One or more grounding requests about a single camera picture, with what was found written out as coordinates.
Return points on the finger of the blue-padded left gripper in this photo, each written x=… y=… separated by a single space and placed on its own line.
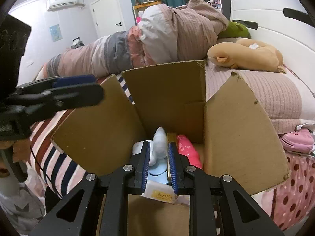
x=75 y=96
x=74 y=80

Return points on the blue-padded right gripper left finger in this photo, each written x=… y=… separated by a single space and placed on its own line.
x=140 y=163

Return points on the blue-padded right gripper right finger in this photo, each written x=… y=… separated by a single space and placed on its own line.
x=181 y=184

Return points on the white earbuds case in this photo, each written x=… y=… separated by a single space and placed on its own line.
x=137 y=147

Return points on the pale blue white figurine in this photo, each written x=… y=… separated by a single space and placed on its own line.
x=159 y=146

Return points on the pink plastic package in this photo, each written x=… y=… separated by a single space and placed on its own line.
x=186 y=148

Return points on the light blue round device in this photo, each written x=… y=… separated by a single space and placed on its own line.
x=158 y=172

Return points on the white box yellow label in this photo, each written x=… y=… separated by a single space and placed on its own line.
x=161 y=192

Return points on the brown cardboard box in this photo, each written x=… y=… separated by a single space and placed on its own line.
x=242 y=156

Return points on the white door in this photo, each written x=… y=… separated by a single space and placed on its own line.
x=107 y=16

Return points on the striped pink navy blanket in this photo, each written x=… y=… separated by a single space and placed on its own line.
x=96 y=139

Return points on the white air conditioner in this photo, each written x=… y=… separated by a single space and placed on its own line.
x=54 y=5

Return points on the grey star-print clothing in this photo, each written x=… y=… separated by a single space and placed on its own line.
x=22 y=203

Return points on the polka dot pink sheet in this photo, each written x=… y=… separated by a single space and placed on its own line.
x=291 y=201

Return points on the rolled pink grey duvet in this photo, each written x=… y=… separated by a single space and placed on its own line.
x=164 y=35

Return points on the pink ribbed pillow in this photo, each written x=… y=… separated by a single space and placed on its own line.
x=286 y=99

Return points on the pink pouch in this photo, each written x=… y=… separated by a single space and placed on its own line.
x=298 y=141

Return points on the tan plush toy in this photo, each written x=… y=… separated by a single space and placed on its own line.
x=247 y=54

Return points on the green plush toy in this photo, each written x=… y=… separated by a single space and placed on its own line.
x=233 y=30

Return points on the white bed headboard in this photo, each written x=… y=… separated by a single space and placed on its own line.
x=292 y=37

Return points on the blue wall poster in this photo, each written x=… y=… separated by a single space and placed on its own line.
x=55 y=32

